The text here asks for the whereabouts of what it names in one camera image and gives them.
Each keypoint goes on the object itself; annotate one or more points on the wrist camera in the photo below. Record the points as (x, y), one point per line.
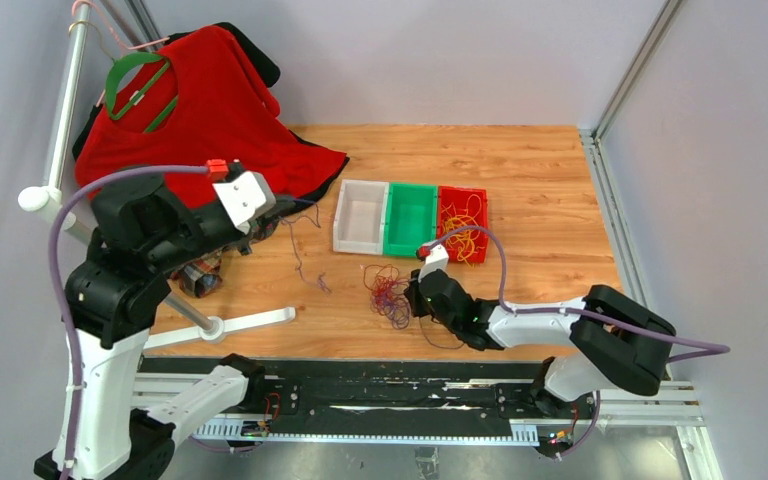
(245, 199)
(434, 257)

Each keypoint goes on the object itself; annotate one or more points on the red t-shirt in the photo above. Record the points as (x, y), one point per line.
(159, 132)

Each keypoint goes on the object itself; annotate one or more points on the aluminium frame rail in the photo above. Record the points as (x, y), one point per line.
(676, 405)

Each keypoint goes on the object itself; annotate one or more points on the plaid shirt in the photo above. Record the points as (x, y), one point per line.
(200, 277)

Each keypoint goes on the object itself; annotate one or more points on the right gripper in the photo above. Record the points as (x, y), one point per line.
(415, 294)

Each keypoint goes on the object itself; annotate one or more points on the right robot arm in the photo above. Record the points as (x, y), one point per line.
(619, 343)

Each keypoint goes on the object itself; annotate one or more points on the green clothes hanger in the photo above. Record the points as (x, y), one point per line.
(121, 69)

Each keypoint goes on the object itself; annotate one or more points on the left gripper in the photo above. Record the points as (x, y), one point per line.
(260, 223)

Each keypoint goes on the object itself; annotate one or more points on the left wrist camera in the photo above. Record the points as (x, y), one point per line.
(245, 199)

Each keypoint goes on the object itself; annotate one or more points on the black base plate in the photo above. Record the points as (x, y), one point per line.
(421, 400)

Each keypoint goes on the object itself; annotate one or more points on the green plastic bin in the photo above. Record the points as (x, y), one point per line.
(411, 218)

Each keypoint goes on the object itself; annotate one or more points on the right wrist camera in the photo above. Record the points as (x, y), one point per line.
(434, 257)

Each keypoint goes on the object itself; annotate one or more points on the white clothes rack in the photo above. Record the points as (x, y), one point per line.
(45, 200)

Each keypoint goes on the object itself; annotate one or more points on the red plastic bin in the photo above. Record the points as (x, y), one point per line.
(459, 207)

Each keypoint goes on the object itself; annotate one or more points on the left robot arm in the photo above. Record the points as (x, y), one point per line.
(108, 306)

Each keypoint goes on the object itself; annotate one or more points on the white plastic bin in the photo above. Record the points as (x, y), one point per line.
(359, 220)

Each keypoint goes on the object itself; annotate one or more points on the pink clothes hanger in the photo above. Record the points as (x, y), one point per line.
(102, 23)

